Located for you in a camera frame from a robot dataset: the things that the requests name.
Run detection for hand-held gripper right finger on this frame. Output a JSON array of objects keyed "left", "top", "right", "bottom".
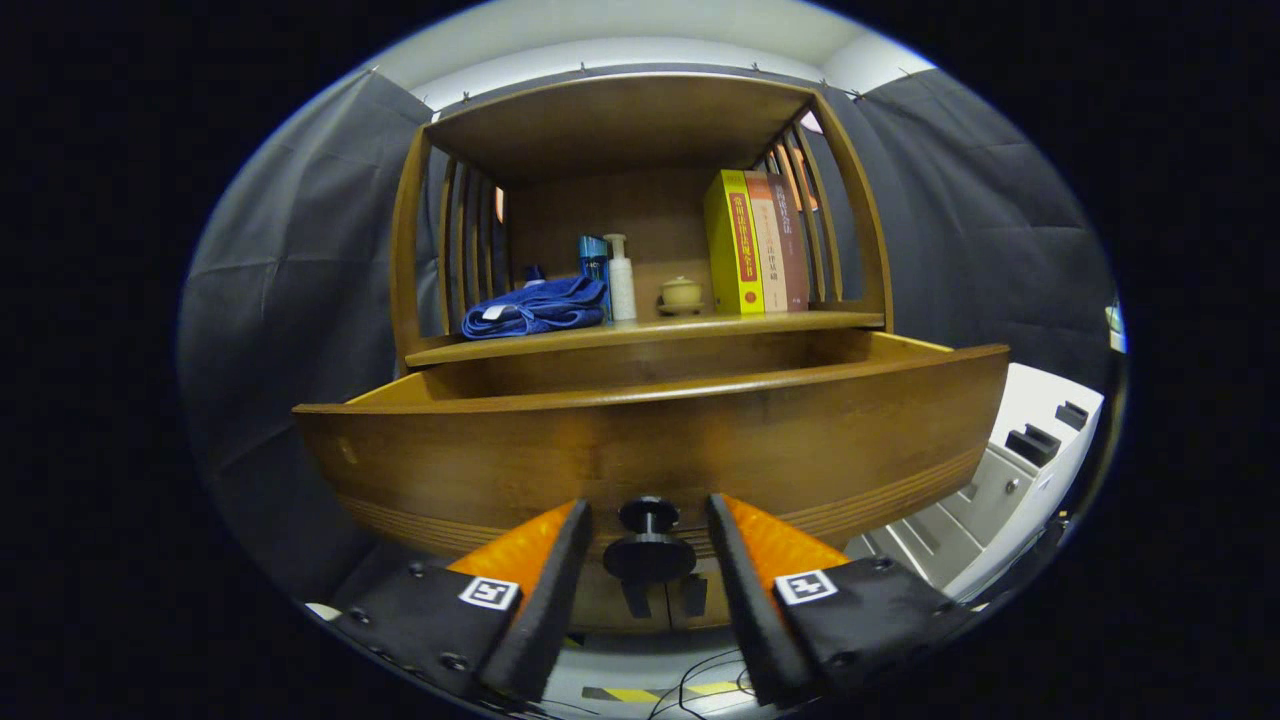
[{"left": 706, "top": 492, "right": 976, "bottom": 709}]

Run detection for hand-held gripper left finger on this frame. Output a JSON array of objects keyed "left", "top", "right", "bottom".
[{"left": 330, "top": 498, "right": 593, "bottom": 704}]

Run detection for wooden cabinet door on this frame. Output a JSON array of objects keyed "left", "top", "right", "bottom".
[
  {"left": 565, "top": 585, "right": 669, "bottom": 633},
  {"left": 668, "top": 580, "right": 746, "bottom": 631}
]

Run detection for white side cabinet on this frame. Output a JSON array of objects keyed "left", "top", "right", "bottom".
[{"left": 845, "top": 362, "right": 1106, "bottom": 601}]

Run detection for wooden countertop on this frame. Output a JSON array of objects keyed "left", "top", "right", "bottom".
[{"left": 405, "top": 300, "right": 886, "bottom": 367}]

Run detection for folded blue towel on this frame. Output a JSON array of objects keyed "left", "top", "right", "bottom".
[{"left": 461, "top": 275, "right": 611, "bottom": 341}]

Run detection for beige lidded tea cup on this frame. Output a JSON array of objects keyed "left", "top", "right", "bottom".
[{"left": 658, "top": 276, "right": 705, "bottom": 317}]

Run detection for white pump bottle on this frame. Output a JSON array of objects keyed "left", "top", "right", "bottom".
[{"left": 603, "top": 234, "right": 638, "bottom": 322}]

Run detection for brown spine book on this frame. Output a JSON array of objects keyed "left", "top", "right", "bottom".
[{"left": 768, "top": 175, "right": 811, "bottom": 311}]

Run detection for tall blue bottle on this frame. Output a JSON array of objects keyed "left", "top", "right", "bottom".
[{"left": 578, "top": 235, "right": 613, "bottom": 321}]

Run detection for thick yellow book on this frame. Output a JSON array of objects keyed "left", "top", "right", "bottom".
[{"left": 703, "top": 170, "right": 766, "bottom": 316}]

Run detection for orange spine book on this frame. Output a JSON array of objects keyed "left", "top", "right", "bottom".
[{"left": 745, "top": 172, "right": 789, "bottom": 313}]

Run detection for black backdrop cloth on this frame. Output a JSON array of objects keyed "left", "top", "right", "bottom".
[{"left": 178, "top": 62, "right": 1121, "bottom": 601}]

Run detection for floor cables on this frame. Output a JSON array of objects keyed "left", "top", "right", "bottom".
[{"left": 645, "top": 650, "right": 761, "bottom": 720}]

